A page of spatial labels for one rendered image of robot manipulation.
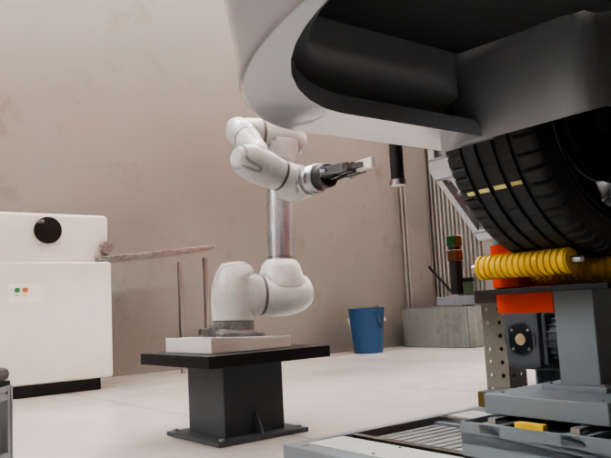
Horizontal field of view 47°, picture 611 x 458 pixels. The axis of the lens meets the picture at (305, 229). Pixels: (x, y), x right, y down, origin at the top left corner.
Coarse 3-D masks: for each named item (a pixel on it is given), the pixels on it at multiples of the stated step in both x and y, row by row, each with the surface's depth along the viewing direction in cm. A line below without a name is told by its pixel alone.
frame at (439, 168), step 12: (432, 156) 163; (444, 156) 160; (432, 168) 163; (444, 168) 160; (444, 180) 163; (444, 192) 165; (456, 192) 166; (456, 204) 166; (468, 216) 167; (480, 228) 168; (480, 240) 171; (492, 240) 171
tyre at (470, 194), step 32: (544, 128) 138; (448, 160) 153; (480, 160) 148; (512, 160) 141; (544, 160) 137; (480, 192) 151; (512, 192) 146; (544, 192) 140; (576, 192) 143; (480, 224) 158; (512, 224) 152; (544, 224) 147; (576, 224) 143; (608, 224) 148
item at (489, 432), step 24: (480, 432) 152; (504, 432) 147; (528, 432) 142; (552, 432) 138; (576, 432) 135; (600, 432) 136; (480, 456) 152; (504, 456) 147; (528, 456) 142; (552, 456) 138; (576, 456) 134; (600, 456) 130
